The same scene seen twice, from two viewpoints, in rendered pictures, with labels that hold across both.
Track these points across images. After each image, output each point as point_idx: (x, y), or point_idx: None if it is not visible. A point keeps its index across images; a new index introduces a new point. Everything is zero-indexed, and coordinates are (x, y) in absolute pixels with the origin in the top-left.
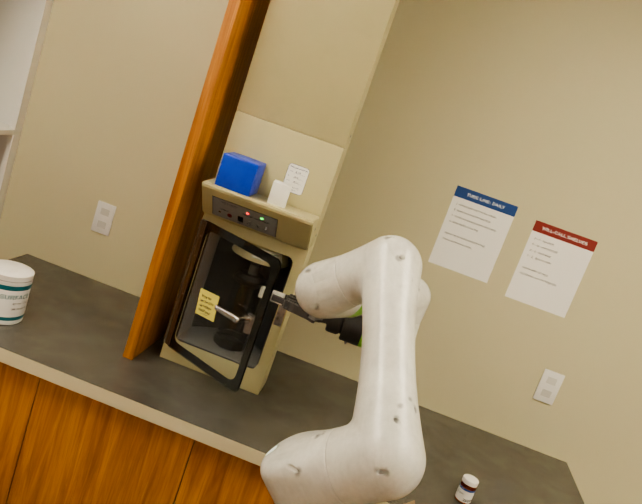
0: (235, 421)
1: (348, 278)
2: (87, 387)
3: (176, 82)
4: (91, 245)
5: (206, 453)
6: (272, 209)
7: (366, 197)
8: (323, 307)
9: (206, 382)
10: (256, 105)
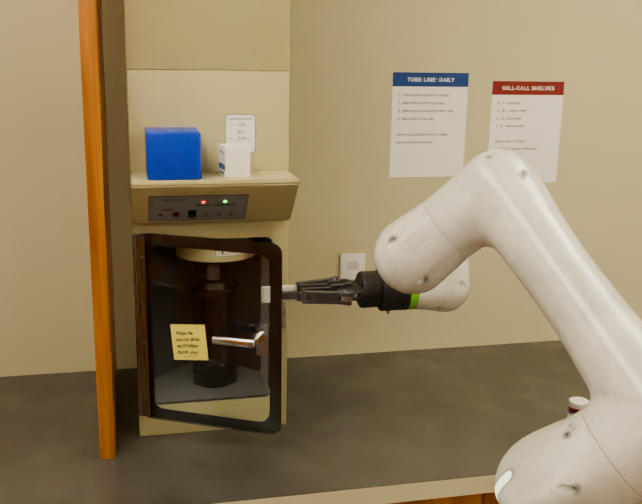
0: (298, 468)
1: (460, 226)
2: None
3: None
4: None
5: None
6: (240, 183)
7: (289, 127)
8: (433, 276)
9: (221, 439)
10: (152, 53)
